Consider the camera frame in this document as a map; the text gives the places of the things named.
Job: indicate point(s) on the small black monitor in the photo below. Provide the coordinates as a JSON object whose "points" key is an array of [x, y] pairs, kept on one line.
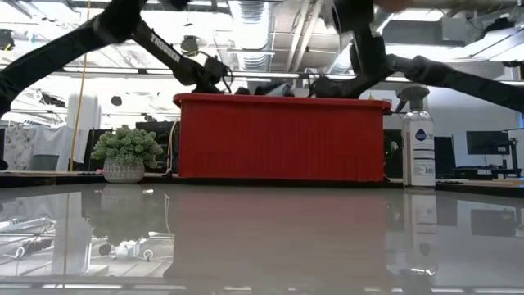
{"points": [[444, 155]]}

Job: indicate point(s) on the small potted green plant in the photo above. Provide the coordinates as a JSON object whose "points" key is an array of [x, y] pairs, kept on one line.
{"points": [[125, 151]]}

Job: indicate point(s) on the ribbed silver ventilation duct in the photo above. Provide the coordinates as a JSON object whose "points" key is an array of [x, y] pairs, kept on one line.
{"points": [[251, 41]]}

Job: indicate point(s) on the red plastic laundry bin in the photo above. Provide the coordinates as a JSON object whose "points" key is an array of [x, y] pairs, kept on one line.
{"points": [[282, 139]]}

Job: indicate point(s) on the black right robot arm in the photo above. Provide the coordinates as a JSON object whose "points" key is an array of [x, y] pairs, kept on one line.
{"points": [[450, 78]]}

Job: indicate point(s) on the clear spray bottle grey trigger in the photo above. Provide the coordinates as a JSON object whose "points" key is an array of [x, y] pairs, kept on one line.
{"points": [[419, 139]]}

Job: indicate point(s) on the long ceiling light strip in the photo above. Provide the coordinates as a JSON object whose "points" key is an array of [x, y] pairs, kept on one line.
{"points": [[266, 75]]}

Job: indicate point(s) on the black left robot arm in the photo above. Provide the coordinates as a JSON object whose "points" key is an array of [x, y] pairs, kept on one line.
{"points": [[61, 53]]}

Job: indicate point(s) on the black computer monitor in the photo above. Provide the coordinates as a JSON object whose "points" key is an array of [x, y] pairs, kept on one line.
{"points": [[487, 142]]}

